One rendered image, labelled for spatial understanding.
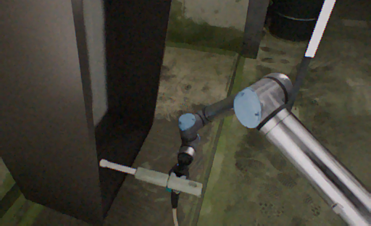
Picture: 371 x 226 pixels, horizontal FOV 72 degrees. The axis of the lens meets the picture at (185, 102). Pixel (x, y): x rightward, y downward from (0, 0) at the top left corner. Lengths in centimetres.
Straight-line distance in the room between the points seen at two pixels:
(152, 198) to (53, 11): 141
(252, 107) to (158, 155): 121
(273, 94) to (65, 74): 58
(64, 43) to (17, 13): 9
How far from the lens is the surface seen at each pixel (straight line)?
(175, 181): 116
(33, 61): 57
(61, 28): 47
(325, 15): 183
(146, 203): 171
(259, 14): 272
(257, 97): 79
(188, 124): 128
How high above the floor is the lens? 157
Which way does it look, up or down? 43 degrees down
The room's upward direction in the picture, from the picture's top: 1 degrees counter-clockwise
